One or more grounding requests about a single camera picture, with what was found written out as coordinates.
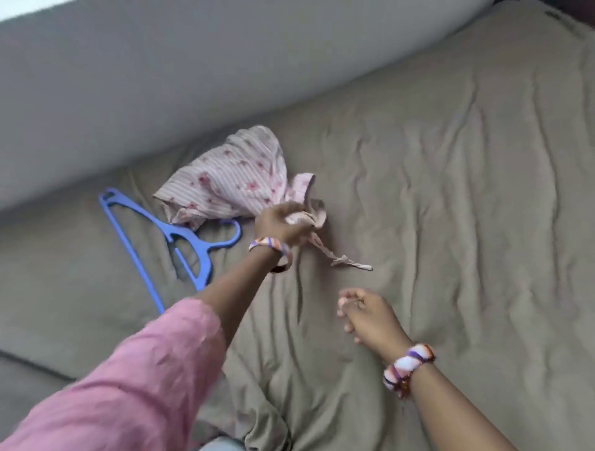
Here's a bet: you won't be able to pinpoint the person's left hand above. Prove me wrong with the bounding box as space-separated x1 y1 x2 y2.
253 201 317 252

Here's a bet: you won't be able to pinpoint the person's right hand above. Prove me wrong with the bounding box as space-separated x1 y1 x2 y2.
335 286 413 366

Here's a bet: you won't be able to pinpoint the pink floral striped garment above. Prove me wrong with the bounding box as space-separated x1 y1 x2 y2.
153 125 373 273

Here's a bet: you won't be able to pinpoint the blue plastic hanger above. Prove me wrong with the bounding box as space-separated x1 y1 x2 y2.
99 188 243 315

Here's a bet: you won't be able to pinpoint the person's right forearm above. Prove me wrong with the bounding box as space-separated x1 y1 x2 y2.
400 357 517 451

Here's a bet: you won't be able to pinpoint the person's left forearm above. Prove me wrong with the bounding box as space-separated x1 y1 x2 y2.
195 246 280 345

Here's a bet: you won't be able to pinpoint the bed with beige sheet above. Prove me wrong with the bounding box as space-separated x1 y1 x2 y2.
0 0 595 451

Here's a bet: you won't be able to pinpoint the dark wooden bed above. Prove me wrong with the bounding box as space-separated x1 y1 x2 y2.
539 0 595 27

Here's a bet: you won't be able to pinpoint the striped orange purple bangle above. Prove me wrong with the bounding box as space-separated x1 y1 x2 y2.
247 236 294 274

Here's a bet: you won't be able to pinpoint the striped white purple bangle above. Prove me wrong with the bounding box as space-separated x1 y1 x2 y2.
382 343 436 399

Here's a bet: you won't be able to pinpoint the white trousers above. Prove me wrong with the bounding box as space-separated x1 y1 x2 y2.
198 435 247 451

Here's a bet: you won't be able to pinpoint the white framed window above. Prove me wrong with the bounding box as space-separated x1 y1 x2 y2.
0 0 80 24

